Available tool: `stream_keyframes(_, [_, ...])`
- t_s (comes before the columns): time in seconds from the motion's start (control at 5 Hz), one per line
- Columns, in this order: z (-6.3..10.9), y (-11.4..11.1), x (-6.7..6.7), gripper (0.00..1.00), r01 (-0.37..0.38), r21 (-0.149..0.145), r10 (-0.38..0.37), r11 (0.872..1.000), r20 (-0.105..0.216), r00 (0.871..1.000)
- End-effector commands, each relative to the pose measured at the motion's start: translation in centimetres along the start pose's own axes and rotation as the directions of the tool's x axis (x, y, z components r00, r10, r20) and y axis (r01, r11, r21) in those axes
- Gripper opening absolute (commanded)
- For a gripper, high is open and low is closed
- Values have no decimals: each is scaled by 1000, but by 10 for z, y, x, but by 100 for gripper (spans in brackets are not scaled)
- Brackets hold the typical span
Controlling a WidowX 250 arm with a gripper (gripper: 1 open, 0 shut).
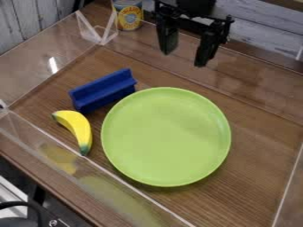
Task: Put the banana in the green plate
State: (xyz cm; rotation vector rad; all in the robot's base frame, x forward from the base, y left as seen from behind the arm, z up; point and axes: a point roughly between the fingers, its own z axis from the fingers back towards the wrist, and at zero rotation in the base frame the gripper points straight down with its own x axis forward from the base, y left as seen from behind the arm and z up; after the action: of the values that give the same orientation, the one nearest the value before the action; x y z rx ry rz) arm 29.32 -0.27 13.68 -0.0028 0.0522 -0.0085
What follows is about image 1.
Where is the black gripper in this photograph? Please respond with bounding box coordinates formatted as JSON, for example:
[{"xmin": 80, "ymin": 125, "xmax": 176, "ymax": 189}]
[{"xmin": 153, "ymin": 0, "xmax": 234, "ymax": 67}]

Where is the yellow toy banana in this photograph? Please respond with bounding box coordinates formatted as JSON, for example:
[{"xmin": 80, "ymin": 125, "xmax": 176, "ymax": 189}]
[{"xmin": 51, "ymin": 110, "xmax": 92, "ymax": 156}]

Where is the green round plate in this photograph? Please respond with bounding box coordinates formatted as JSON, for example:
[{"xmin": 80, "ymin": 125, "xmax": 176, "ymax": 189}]
[{"xmin": 100, "ymin": 87, "xmax": 232, "ymax": 187}]

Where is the yellow labelled tin can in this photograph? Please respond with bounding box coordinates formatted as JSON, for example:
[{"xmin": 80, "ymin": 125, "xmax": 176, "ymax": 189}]
[{"xmin": 112, "ymin": 0, "xmax": 142, "ymax": 31}]

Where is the blue foam block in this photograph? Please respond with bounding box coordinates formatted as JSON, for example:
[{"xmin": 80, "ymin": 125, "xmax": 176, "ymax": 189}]
[{"xmin": 68, "ymin": 68, "xmax": 137, "ymax": 114}]

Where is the clear acrylic corner bracket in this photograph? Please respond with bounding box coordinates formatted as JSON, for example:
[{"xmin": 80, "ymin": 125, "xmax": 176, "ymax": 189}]
[{"xmin": 76, "ymin": 11, "xmax": 118, "ymax": 46}]

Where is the clear acrylic tray wall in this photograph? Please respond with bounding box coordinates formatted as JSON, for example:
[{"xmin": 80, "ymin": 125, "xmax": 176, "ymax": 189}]
[{"xmin": 0, "ymin": 100, "xmax": 193, "ymax": 227}]

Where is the black cable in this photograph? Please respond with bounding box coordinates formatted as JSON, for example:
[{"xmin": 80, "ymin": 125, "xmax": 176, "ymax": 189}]
[{"xmin": 0, "ymin": 200, "xmax": 45, "ymax": 227}]

